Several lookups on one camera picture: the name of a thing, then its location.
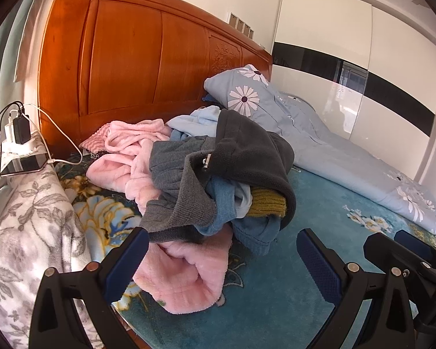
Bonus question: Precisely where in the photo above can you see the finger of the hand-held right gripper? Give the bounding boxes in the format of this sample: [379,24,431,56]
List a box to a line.
[363,232,436,281]
[393,229,436,263]

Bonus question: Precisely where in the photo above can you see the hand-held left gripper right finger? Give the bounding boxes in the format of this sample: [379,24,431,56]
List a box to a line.
[296,228,420,349]

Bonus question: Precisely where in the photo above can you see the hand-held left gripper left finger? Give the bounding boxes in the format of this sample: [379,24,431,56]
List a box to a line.
[28,226,150,349]

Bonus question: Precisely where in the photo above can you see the grey fleece-lined garment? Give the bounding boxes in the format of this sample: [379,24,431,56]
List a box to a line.
[140,136,219,244]

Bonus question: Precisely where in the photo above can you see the dark and white fleece jacket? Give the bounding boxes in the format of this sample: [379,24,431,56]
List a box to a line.
[185,109,296,231]

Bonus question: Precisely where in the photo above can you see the teal floral blanket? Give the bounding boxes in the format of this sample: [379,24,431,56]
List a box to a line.
[54,153,436,349]

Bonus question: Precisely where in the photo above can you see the pink fleece garment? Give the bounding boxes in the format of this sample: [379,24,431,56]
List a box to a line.
[86,119,235,315]

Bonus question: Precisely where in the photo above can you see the mustard knit sweater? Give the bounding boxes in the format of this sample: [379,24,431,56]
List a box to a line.
[248,185,288,219]

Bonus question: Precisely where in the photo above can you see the grey floral blanket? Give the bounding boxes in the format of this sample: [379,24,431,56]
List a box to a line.
[0,167,106,349]

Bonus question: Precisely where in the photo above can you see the light blue floral quilt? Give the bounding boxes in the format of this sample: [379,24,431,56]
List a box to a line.
[203,64,436,243]

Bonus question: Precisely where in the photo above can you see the blue denim garment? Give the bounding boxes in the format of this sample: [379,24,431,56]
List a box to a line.
[196,178,280,257]

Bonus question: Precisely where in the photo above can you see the pink textured cloth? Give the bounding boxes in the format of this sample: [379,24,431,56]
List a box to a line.
[79,124,111,155]

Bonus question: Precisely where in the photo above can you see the smartphone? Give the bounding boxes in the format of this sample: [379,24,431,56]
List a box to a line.
[0,153,51,177]

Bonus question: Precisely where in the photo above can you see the white power strip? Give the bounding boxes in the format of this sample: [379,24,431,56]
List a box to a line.
[1,131,46,155]

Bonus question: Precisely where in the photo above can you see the sky blue garment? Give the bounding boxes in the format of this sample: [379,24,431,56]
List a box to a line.
[166,105,228,142]

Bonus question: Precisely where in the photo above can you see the black charger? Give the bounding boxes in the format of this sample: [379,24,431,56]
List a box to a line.
[14,116,31,145]

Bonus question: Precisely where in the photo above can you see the white charger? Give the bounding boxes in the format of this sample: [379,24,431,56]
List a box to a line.
[5,114,17,140]

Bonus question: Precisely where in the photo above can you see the wooden headboard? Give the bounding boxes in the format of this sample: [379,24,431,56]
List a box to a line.
[38,0,273,157]

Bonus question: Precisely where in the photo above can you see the white black-striped wardrobe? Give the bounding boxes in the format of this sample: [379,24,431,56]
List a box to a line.
[271,0,436,182]

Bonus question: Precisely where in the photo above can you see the white cable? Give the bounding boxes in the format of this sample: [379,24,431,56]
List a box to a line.
[22,104,83,165]

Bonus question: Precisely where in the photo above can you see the black cable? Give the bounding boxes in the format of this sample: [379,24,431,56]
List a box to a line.
[0,104,22,132]

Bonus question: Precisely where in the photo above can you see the wall switch panel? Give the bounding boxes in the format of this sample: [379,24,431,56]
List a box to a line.
[227,12,255,40]

